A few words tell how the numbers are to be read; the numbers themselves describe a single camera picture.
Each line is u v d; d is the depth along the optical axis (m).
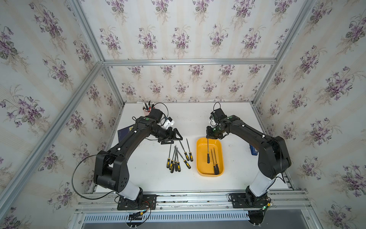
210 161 0.82
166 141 0.72
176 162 0.86
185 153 0.91
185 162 0.86
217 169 0.84
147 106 1.04
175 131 0.72
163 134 0.72
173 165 0.84
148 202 0.73
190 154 0.91
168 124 0.78
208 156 0.84
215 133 0.78
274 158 0.49
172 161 0.88
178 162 0.86
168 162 0.86
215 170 0.83
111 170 0.43
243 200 0.73
